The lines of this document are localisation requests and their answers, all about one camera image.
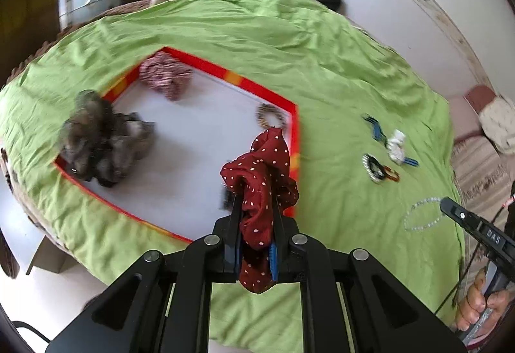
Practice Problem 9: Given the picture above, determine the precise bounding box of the red polka dot scrunchie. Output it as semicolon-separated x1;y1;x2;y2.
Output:
220;127;298;294

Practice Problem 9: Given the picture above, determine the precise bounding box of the green bed sheet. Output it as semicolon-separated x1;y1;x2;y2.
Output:
0;0;468;353

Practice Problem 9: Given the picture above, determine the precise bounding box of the leopard print hair tie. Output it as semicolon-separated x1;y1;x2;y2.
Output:
256;103;287;132

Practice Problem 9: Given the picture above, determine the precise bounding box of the grey green scrunchie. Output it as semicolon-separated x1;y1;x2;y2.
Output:
59;90;155;187

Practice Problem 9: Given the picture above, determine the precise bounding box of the black cable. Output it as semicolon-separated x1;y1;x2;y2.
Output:
432;199;510;316

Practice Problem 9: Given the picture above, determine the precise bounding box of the white patterned scrunchie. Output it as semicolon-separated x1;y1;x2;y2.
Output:
386;129;406;165

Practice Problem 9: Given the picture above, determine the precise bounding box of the red white checked scrunchie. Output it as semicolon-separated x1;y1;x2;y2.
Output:
140;51;193;101

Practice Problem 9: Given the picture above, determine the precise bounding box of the red rimmed white tray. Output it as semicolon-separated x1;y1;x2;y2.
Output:
53;46;302;244

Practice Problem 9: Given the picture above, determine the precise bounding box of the brown woven blanket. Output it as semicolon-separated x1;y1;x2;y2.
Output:
6;0;171;83

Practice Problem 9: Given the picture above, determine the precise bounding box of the black hair tie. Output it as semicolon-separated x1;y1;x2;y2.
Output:
361;153;389;185

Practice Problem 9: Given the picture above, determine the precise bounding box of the right hand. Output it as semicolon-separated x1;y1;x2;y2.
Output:
455;268;514;337

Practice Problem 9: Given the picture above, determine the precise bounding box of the pink pillow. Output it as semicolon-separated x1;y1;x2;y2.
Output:
446;84;500;145

